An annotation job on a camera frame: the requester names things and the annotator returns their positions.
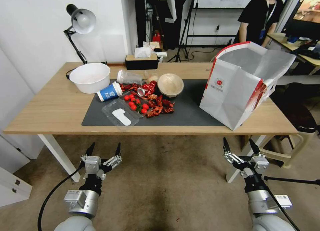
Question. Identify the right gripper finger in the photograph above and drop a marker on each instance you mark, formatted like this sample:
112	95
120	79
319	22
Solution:
227	147
254	147

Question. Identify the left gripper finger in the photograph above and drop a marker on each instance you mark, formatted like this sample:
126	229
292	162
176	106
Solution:
90	151
117	153

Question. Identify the black floor rod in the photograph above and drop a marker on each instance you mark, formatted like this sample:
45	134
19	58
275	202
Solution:
295	181

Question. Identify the white red food delivery bag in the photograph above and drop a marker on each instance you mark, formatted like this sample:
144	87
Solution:
225	103

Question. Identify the clear bag with bun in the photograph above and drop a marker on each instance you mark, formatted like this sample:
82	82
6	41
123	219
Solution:
151	77

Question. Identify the white plastic label piece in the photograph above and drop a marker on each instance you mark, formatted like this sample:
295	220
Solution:
122	117

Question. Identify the beige plastic stool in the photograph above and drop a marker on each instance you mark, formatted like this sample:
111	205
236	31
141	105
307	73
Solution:
292	151

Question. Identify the clear plastic clamshell container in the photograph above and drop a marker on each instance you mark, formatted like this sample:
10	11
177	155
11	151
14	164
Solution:
112	110

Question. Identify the dark grey desk mat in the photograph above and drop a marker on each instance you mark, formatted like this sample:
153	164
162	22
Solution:
190	110

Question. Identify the black office chair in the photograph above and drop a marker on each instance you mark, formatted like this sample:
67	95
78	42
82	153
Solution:
295	110

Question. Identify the blue white paper cup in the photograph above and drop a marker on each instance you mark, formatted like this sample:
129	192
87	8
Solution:
108	92

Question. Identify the wooden table with white legs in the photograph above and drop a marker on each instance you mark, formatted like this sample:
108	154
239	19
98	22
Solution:
50	103

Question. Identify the red crayfish shell pile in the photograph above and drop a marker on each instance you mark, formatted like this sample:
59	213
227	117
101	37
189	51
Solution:
161	105

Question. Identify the red dried chili pile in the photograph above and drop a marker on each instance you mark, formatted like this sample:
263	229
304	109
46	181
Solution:
128	87

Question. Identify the red drink can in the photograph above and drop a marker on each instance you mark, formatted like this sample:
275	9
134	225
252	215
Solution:
146	89

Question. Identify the large white plastic bowl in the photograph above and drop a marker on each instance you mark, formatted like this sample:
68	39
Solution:
90	77

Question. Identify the clear plastic cup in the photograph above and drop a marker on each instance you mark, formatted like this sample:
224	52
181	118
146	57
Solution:
128	77

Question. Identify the white cabinet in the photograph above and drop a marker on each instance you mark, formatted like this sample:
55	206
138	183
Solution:
12	181

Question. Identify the beige paper bowl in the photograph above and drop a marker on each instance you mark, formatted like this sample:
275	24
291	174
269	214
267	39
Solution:
170	84

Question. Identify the black tissue box wooden lid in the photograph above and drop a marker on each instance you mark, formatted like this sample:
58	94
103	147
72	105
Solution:
141	63

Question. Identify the white tissue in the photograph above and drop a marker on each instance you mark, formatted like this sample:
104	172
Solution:
142	52

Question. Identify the pale background desk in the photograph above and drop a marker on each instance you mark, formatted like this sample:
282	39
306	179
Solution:
277	39

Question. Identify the black tripod stand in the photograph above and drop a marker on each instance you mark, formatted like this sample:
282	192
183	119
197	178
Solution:
185	28

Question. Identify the person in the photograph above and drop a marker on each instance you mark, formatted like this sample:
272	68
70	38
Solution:
257	20

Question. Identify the computer monitor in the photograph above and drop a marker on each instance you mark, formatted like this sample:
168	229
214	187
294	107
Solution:
306	13

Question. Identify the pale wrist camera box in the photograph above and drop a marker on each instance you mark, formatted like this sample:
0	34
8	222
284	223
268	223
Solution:
260	164
92	165

